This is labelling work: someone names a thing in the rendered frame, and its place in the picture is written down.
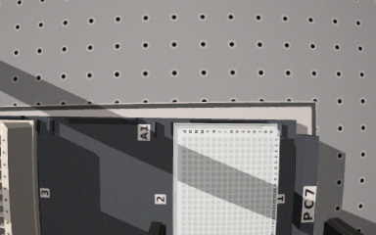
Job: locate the white multi-well plate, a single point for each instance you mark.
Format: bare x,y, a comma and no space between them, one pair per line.
225,178

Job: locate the dark grey plate carrier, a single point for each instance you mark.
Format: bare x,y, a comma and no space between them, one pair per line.
114,175

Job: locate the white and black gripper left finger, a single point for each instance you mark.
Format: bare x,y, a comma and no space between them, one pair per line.
157,228

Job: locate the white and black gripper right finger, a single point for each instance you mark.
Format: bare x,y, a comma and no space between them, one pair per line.
335,226

